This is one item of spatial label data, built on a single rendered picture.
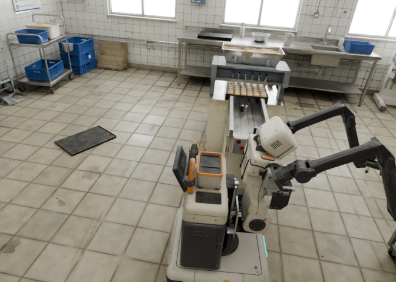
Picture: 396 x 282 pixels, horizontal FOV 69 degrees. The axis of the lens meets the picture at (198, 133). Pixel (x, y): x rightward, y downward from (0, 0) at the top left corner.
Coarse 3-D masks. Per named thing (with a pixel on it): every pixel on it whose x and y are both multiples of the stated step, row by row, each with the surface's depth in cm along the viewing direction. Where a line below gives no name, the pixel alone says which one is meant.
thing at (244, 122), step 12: (228, 108) 261; (240, 108) 256; (252, 108) 264; (228, 120) 240; (240, 120) 242; (252, 120) 243; (228, 132) 222; (240, 132) 223; (252, 132) 224; (228, 144) 222; (228, 156) 227; (240, 156) 226; (228, 168) 233; (240, 168) 232; (240, 180) 237
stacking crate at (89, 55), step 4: (92, 48) 591; (84, 52) 557; (88, 52) 572; (92, 52) 585; (60, 56) 547; (64, 56) 547; (72, 56) 543; (76, 56) 541; (80, 56) 546; (84, 56) 560; (88, 56) 575; (92, 56) 589; (64, 60) 551; (68, 60) 549; (72, 60) 548; (76, 60) 547; (80, 60) 546; (84, 60) 562; (88, 60) 576; (72, 64) 552; (76, 64) 551; (80, 64) 549
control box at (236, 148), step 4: (236, 140) 216; (240, 140) 215; (244, 140) 215; (236, 144) 217; (240, 144) 217; (244, 144) 217; (232, 148) 220; (236, 148) 219; (244, 148) 219; (232, 152) 221; (236, 152) 221; (240, 152) 221
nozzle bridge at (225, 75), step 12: (216, 60) 275; (216, 72) 270; (228, 72) 273; (252, 72) 271; (264, 72) 270; (276, 72) 268; (288, 72) 259; (264, 84) 270; (276, 84) 269; (276, 96) 292
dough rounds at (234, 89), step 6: (228, 84) 299; (234, 84) 301; (240, 84) 299; (246, 84) 299; (228, 90) 281; (234, 90) 285; (240, 90) 285; (246, 90) 287; (252, 90) 288; (258, 90) 290; (264, 90) 291; (258, 96) 273; (264, 96) 272
